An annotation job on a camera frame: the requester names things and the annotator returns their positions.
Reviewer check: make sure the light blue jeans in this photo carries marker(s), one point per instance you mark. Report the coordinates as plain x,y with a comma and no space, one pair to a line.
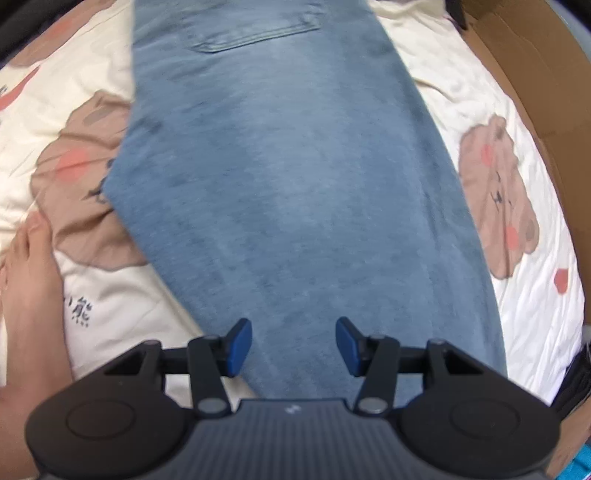
300,184

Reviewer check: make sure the cream bear print bed sheet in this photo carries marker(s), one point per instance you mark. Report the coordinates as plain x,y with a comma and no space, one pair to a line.
521,332

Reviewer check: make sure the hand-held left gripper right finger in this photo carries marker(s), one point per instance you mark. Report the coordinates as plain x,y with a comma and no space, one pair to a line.
348,346

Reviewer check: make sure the black clothing pile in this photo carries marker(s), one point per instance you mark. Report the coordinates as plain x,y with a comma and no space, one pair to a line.
457,14

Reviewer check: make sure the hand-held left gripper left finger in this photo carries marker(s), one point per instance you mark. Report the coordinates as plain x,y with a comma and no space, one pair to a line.
240,344

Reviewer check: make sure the person's bare foot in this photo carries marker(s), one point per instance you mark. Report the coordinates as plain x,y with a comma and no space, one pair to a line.
32,300

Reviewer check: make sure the flat cardboard sheet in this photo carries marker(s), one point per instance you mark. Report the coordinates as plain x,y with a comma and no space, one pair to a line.
531,69

